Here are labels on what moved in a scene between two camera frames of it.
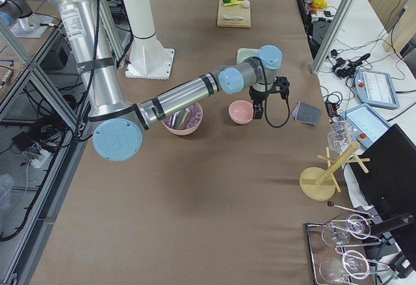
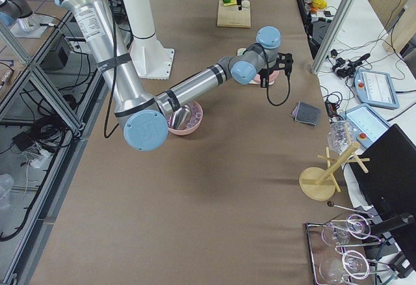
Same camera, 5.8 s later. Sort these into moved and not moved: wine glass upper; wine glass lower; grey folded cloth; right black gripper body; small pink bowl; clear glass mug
Moved: right black gripper body; small pink bowl
Not moved: grey folded cloth; wine glass lower; clear glass mug; wine glass upper
